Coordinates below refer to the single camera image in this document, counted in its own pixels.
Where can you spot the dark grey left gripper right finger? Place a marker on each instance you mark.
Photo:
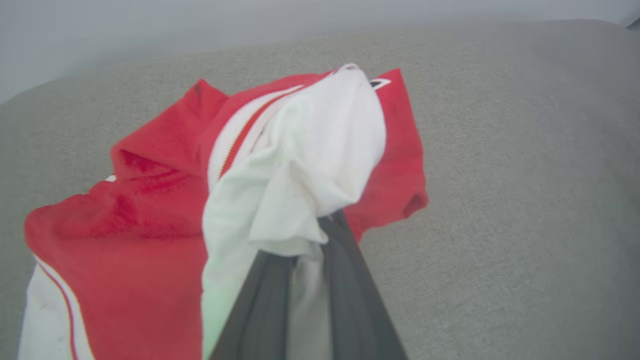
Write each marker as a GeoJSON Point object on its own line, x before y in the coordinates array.
{"type": "Point", "coordinates": [352, 300]}

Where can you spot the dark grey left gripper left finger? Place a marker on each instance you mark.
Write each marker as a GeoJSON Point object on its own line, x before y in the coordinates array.
{"type": "Point", "coordinates": [262, 310]}

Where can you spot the red and white basketball jersey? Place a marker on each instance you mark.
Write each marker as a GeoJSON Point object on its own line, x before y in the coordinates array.
{"type": "Point", "coordinates": [135, 240]}

